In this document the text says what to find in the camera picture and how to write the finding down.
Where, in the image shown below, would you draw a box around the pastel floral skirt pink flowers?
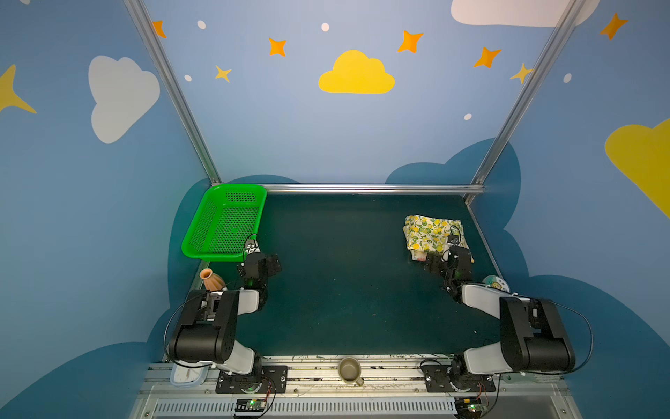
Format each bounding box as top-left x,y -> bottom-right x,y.
410,246 -> 475,263

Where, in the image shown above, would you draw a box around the lemon print skirt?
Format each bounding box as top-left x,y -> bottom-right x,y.
403,215 -> 469,251

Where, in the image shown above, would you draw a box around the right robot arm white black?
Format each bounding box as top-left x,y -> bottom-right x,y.
425,245 -> 577,381

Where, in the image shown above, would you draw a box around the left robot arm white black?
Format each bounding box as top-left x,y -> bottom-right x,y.
164,252 -> 282,381

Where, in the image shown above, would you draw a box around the tape roll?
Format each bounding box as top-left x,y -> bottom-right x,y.
483,275 -> 511,293

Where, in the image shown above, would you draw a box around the terracotta ribbed vase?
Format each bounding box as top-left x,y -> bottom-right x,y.
199,268 -> 227,292

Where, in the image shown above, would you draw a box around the green plastic basket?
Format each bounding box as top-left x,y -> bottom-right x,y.
181,184 -> 267,262

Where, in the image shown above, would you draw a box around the white square clock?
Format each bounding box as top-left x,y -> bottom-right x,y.
170,365 -> 209,389

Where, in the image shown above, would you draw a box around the olive ceramic mug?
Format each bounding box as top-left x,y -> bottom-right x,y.
338,357 -> 365,387

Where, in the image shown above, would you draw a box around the right green circuit board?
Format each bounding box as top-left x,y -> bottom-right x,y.
455,398 -> 487,419

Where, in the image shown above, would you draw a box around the green circuit board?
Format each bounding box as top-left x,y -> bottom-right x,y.
455,398 -> 487,419
233,398 -> 269,417

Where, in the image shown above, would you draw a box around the left green circuit board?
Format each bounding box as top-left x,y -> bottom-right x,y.
233,398 -> 269,417

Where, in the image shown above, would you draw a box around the aluminium frame back rail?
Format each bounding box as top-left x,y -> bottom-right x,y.
263,183 -> 485,196

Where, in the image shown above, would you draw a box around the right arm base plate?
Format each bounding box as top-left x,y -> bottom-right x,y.
420,364 -> 497,393

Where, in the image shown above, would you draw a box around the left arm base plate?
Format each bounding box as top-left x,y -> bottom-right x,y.
215,365 -> 288,395

